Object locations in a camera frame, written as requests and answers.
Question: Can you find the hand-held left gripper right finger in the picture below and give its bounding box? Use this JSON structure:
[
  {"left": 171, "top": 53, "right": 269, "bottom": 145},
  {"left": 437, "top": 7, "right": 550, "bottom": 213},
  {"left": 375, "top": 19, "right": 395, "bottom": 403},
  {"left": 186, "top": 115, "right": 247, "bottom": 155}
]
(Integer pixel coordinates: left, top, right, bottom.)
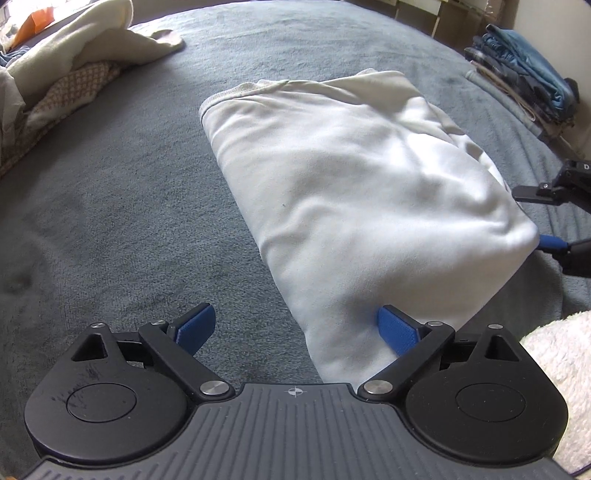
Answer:
[{"left": 358, "top": 305, "right": 529, "bottom": 401}]

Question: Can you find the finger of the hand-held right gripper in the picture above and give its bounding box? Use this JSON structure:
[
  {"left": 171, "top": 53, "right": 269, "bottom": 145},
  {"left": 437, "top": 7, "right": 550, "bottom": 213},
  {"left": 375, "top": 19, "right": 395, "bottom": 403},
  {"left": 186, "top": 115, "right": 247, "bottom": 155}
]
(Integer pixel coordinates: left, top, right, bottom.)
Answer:
[
  {"left": 512, "top": 183, "right": 591, "bottom": 206},
  {"left": 538, "top": 233, "right": 591, "bottom": 278}
]

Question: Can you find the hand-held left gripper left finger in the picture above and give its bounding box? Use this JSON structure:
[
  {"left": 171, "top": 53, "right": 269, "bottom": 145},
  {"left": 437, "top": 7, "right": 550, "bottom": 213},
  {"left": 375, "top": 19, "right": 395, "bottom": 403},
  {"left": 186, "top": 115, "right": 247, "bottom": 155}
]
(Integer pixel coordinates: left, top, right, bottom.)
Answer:
[{"left": 69, "top": 303, "right": 234, "bottom": 400}]

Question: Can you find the white sweatshirt with pink print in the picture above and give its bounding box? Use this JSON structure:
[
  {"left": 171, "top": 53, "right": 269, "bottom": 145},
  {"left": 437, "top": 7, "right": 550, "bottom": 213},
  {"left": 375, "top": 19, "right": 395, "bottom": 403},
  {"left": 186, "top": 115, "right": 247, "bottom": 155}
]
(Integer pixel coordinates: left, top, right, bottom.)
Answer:
[{"left": 199, "top": 69, "right": 541, "bottom": 384}]

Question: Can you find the stack of folded clothes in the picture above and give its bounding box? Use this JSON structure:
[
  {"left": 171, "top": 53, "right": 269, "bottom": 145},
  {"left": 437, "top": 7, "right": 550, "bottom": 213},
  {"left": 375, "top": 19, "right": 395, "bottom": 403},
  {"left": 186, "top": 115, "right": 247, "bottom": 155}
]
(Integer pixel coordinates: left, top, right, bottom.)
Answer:
[{"left": 464, "top": 23, "right": 581, "bottom": 139}]

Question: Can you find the pile of cream clothes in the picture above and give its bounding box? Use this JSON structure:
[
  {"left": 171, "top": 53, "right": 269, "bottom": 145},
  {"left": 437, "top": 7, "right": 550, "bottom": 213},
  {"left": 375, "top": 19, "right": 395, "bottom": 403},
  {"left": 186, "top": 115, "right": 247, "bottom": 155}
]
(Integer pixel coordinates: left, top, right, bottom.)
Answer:
[{"left": 7, "top": 0, "right": 185, "bottom": 100}]

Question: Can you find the person's fluffy white clothing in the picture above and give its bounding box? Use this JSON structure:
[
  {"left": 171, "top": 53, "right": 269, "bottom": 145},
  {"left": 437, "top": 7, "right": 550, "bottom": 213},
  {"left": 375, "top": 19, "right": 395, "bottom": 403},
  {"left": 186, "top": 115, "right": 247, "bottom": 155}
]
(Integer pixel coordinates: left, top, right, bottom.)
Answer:
[{"left": 521, "top": 310, "right": 591, "bottom": 480}]

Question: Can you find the grey fleece bed blanket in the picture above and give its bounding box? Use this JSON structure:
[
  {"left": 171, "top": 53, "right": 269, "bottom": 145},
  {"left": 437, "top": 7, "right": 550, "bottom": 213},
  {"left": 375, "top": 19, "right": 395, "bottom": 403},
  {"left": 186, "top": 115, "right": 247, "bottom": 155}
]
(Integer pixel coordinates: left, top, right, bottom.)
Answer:
[{"left": 0, "top": 0, "right": 591, "bottom": 393}]

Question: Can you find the cream shelf desk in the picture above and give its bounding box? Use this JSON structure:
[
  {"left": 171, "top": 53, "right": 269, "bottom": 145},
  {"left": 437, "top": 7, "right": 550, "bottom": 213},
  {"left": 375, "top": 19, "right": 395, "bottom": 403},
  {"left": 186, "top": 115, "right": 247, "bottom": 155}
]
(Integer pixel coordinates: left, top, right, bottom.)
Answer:
[{"left": 369, "top": 0, "right": 509, "bottom": 38}]

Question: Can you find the light grey shirt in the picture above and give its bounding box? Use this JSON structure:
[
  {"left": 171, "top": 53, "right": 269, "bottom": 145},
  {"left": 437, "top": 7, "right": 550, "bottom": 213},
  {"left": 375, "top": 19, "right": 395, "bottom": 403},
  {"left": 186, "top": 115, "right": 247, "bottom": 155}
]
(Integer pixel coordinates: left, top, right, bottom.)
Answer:
[{"left": 0, "top": 69, "right": 26, "bottom": 160}]

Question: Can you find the orange bag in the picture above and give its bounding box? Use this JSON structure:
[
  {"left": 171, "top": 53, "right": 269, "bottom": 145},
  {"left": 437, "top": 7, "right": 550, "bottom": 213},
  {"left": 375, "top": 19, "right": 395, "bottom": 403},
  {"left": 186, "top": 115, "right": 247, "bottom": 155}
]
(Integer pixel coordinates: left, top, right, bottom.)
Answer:
[{"left": 14, "top": 9, "right": 56, "bottom": 42}]

